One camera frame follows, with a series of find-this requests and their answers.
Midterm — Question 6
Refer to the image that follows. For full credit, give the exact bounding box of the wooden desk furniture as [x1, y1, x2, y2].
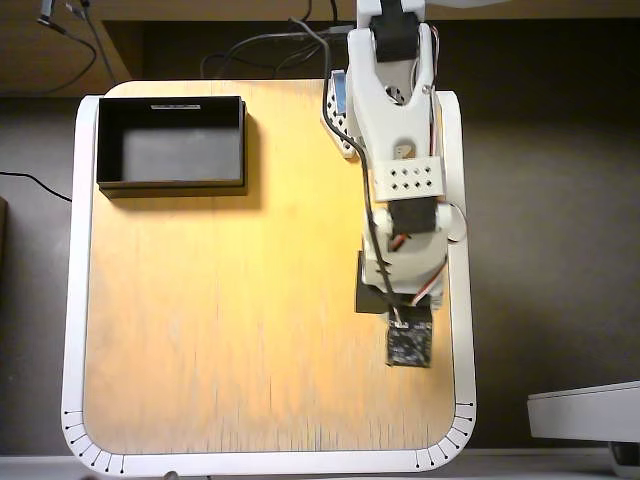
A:
[0, 0, 640, 97]

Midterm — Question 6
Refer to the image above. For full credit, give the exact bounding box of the thin black cable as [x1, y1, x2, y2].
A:
[0, 171, 74, 204]

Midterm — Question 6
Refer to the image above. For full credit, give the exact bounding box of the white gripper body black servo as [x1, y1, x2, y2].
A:
[355, 232, 449, 316]

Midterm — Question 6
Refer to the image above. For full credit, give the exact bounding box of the dark brown box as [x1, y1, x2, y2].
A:
[0, 196, 9, 271]

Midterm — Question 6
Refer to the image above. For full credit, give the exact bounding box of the black cable with plug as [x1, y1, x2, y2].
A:
[35, 0, 99, 96]

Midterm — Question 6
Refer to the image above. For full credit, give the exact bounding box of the grey cable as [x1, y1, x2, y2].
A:
[79, 0, 120, 84]

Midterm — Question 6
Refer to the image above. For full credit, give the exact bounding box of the small blue grey module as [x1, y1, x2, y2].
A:
[332, 71, 350, 115]

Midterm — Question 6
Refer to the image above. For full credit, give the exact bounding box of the white flat device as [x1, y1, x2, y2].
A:
[527, 380, 640, 444]

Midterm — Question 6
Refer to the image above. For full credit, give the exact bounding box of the black camera cable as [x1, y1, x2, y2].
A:
[287, 15, 404, 324]

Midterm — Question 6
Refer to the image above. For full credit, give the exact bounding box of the black power cable bundle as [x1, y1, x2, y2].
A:
[199, 0, 351, 79]

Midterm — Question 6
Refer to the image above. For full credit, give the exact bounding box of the black rectangular bin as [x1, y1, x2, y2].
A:
[96, 95, 250, 197]

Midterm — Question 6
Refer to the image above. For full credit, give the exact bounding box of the gripper camera circuit board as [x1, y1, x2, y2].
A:
[384, 319, 434, 370]

